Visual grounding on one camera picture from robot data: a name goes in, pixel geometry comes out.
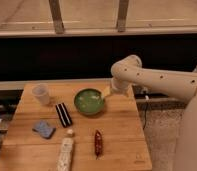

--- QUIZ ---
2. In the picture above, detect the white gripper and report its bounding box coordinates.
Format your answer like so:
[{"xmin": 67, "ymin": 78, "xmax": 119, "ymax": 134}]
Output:
[{"xmin": 101, "ymin": 78, "xmax": 129, "ymax": 98}]

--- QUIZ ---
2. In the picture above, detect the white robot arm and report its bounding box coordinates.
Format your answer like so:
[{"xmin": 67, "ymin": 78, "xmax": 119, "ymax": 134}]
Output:
[{"xmin": 101, "ymin": 55, "xmax": 197, "ymax": 171}]

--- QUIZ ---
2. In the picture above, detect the green bowl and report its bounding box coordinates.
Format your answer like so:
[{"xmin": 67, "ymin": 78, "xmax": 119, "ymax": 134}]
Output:
[{"xmin": 74, "ymin": 88, "xmax": 105, "ymax": 116}]

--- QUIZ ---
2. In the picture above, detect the black white striped block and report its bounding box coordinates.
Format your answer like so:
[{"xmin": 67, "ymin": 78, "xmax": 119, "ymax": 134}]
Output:
[{"xmin": 55, "ymin": 103, "xmax": 73, "ymax": 128}]

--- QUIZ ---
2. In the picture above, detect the red chip bag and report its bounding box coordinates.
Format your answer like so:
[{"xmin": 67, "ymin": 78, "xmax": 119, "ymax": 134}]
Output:
[{"xmin": 94, "ymin": 131, "xmax": 103, "ymax": 157}]

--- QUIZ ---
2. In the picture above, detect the small white cube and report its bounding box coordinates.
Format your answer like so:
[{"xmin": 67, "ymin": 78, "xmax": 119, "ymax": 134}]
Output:
[{"xmin": 66, "ymin": 129, "xmax": 74, "ymax": 137}]

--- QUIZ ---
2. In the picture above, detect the translucent plastic cup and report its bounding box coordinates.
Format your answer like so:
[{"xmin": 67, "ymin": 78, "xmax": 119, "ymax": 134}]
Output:
[{"xmin": 31, "ymin": 84, "xmax": 50, "ymax": 105}]

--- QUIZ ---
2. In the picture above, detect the blue sponge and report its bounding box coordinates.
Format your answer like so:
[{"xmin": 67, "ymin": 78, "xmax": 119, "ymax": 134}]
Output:
[{"xmin": 32, "ymin": 120, "xmax": 56, "ymax": 139}]

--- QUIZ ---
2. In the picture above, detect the wooden window post right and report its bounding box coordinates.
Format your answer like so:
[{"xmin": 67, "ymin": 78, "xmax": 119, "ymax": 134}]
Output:
[{"xmin": 116, "ymin": 0, "xmax": 129, "ymax": 32}]

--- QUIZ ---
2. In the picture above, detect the wooden window post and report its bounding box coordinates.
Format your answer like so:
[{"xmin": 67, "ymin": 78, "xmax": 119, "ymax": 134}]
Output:
[
  {"xmin": 116, "ymin": 0, "xmax": 129, "ymax": 32},
  {"xmin": 49, "ymin": 0, "xmax": 64, "ymax": 34}
]

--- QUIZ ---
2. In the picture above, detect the wooden window post left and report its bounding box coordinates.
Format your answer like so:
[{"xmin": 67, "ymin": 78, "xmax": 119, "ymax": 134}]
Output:
[{"xmin": 49, "ymin": 0, "xmax": 64, "ymax": 34}]

